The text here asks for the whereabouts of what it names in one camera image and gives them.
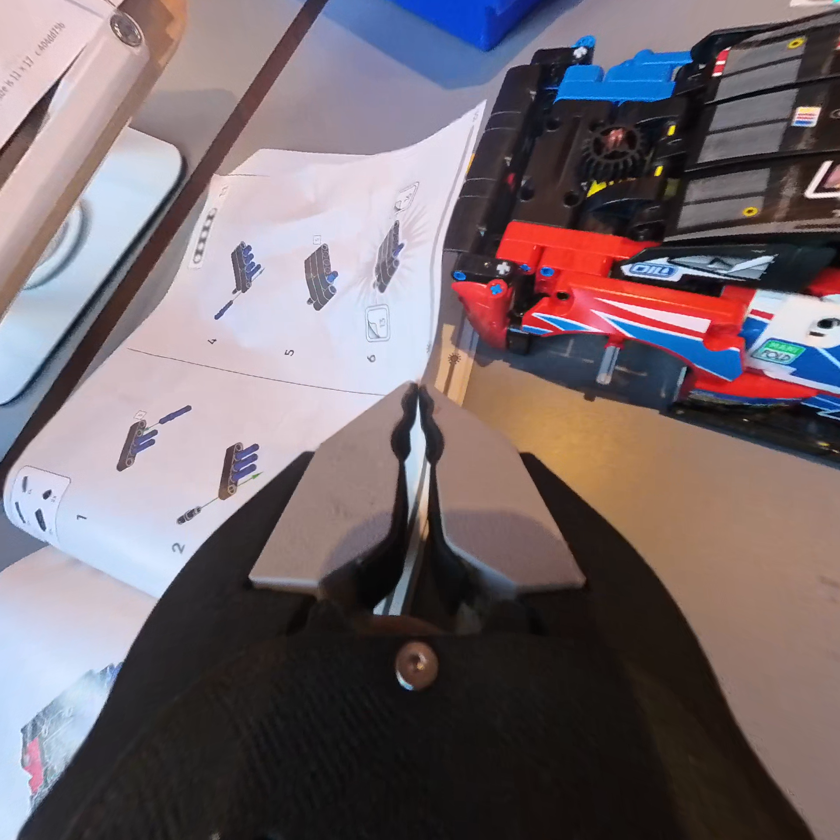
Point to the printed instruction sheet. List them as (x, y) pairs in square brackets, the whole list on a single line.
[(33, 59)]

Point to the toy brick race car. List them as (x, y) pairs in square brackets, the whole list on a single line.
[(656, 216)]

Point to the grey desk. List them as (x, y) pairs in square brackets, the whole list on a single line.
[(656, 525), (190, 92)]

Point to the blue plastic bin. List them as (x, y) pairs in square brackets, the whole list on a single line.
[(479, 16)]

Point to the instruction booklet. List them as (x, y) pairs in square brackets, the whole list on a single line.
[(262, 328)]

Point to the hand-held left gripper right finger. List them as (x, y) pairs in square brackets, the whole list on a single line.
[(505, 518)]

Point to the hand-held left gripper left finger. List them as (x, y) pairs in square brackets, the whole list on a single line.
[(328, 518)]

